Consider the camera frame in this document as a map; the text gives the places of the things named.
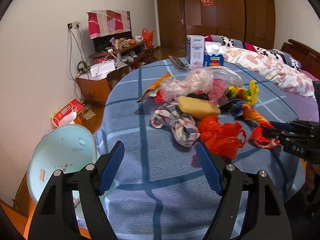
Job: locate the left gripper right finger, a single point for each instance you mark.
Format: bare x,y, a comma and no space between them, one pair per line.
265,216

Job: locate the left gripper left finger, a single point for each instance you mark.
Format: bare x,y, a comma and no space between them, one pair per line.
54,216

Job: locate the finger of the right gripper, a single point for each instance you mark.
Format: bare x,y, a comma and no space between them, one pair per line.
274,133
286,126

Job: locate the orange foil snack wrapper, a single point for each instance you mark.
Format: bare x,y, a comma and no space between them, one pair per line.
249,114

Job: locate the orange red plastic bag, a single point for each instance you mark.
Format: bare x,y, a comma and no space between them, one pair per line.
223,140

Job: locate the pink red plastic bag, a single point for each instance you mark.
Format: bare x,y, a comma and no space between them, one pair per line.
217,93

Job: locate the yellow sponge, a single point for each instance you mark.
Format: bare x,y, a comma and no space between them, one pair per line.
197,108

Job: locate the clear pink plastic bag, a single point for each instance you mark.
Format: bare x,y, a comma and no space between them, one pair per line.
198,81

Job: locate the black knitted cloth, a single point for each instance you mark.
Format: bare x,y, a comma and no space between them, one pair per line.
202,96

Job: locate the light blue trash bin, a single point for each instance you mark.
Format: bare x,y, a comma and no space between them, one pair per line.
68,148

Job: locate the purple bed sheet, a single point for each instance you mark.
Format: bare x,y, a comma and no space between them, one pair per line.
306,109

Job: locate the yellow colourful toy wrapper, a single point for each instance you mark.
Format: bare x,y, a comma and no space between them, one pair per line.
249,95

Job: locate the pink heart quilt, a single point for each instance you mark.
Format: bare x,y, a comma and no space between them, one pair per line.
283,76

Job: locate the cow print pillow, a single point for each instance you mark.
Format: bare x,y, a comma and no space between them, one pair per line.
272,53

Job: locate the wooden headboard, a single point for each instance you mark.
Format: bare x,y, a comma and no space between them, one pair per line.
308,57

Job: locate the grey pink striped cloth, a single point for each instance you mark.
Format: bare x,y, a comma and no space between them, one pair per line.
182,125

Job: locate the blue white tissue box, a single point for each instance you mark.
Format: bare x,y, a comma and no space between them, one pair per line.
213,55

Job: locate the red mask box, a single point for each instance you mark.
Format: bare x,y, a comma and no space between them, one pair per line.
72,113

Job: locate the blue plaid bed blanket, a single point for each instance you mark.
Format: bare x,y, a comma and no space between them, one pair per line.
158,194

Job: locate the dark snack packet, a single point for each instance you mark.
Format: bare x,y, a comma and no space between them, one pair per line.
177,63

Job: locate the red knitted cloth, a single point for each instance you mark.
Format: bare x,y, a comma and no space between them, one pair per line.
159,98

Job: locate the white tall carton box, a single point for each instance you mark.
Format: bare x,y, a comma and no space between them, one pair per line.
195,51

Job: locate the orange silver snack wrapper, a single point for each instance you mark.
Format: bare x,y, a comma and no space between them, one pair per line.
152,91

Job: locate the wooden wardrobe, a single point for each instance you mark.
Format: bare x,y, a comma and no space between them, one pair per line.
251,21

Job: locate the wooden tv cabinet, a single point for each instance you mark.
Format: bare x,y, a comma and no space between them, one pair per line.
97,89

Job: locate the red double happiness decal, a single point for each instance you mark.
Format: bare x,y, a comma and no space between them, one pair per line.
207,2

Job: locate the orange plastic bag on cabinet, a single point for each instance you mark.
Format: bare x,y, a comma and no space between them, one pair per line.
148,37

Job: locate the wooden door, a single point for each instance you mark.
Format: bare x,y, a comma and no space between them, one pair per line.
171,17

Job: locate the white box on cabinet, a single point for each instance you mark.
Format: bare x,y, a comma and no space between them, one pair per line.
102,68

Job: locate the white mug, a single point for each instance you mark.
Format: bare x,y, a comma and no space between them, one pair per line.
139,38

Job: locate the television with patchwork cover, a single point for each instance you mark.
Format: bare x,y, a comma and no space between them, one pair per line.
103,25

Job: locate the wall power socket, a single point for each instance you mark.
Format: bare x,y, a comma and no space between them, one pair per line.
74,25

